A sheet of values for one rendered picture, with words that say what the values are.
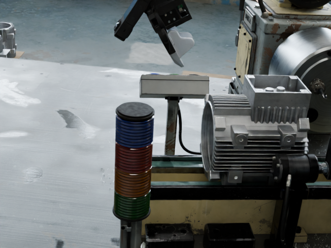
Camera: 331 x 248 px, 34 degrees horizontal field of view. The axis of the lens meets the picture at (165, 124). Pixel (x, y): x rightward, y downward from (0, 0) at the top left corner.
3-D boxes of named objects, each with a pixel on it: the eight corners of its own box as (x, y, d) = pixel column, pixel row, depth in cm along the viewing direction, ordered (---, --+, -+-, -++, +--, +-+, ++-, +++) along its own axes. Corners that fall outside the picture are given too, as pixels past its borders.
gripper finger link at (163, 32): (176, 54, 114) (157, 17, 110) (170, 57, 114) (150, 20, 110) (174, 46, 118) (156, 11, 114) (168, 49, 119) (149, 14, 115)
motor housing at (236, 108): (276, 153, 136) (288, 82, 128) (300, 196, 119) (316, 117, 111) (197, 153, 134) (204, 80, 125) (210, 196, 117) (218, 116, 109)
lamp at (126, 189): (149, 178, 93) (150, 155, 91) (151, 198, 88) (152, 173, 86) (114, 178, 92) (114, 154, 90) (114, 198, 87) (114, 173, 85)
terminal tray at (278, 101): (291, 104, 126) (296, 75, 122) (306, 124, 116) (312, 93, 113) (240, 103, 124) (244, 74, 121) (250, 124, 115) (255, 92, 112)
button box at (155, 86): (204, 99, 143) (204, 78, 143) (209, 95, 136) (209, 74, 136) (139, 98, 141) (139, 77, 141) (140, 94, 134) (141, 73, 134)
